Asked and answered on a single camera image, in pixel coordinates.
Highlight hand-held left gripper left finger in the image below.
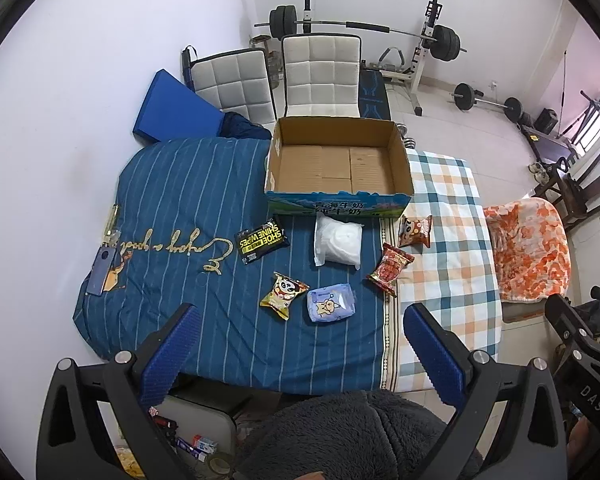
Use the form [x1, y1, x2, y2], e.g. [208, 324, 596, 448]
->
[37, 302, 203, 480]

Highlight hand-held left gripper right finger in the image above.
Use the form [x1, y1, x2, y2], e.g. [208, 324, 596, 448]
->
[402, 302, 568, 480]

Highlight red snack packet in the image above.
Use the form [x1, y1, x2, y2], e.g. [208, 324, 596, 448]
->
[365, 242, 416, 297]

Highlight blue tissue pack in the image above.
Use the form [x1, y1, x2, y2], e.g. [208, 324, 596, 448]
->
[306, 282, 356, 323]

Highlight orange panda snack packet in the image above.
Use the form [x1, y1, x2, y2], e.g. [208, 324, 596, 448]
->
[397, 214, 433, 249]

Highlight yellow panda snack packet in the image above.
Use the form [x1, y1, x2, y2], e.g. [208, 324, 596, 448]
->
[259, 271, 311, 321]

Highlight white plastic packet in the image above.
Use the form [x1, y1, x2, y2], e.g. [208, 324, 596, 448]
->
[313, 211, 365, 268]

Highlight black wipes packet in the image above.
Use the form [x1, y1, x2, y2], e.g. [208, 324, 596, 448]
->
[234, 217, 290, 266]

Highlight cardboard box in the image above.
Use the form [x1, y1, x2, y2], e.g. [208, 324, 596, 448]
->
[264, 116, 415, 218]

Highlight grey plastic stool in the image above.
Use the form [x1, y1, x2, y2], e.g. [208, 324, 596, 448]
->
[152, 394, 241, 480]

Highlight orange floral blanket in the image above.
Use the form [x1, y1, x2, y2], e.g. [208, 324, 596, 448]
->
[482, 199, 572, 306]

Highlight small blue white box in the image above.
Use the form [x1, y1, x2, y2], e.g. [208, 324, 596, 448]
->
[192, 435, 220, 456]

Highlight plaid bed sheet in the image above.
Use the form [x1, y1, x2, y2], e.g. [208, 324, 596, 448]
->
[380, 149, 503, 393]

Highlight blue smartphone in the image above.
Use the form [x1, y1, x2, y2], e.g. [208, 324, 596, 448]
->
[86, 246, 126, 297]

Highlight grey fleece clothing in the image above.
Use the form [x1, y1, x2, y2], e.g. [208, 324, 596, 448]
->
[235, 390, 481, 480]

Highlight tape roll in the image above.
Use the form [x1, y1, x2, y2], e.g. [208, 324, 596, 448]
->
[206, 452, 233, 478]

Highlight dark wooden chair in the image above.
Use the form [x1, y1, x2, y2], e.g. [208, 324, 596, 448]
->
[535, 150, 600, 233]

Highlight clear plastic item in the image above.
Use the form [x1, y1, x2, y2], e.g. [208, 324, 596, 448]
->
[105, 204, 122, 248]

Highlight treadmill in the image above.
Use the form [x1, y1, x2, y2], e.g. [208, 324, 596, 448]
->
[522, 125, 581, 161]

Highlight black speaker box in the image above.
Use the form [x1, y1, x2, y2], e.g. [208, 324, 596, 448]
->
[536, 109, 560, 135]

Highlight dark blue cloth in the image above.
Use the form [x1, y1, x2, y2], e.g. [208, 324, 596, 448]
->
[219, 111, 273, 141]

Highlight blue foam mat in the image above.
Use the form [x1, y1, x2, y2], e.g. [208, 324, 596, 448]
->
[132, 70, 226, 143]

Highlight short barbell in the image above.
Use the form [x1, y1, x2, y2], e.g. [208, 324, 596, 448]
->
[451, 82, 525, 123]

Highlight black blue bench pad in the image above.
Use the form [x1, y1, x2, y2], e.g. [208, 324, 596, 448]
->
[360, 70, 392, 122]

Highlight white padded chair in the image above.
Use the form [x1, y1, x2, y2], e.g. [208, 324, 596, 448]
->
[190, 49, 277, 128]
[280, 34, 363, 120]

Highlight black strap bag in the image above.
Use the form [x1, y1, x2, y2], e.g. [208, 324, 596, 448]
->
[181, 46, 197, 92]

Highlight grey curved handle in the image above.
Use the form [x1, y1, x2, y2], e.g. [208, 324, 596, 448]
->
[378, 46, 411, 68]

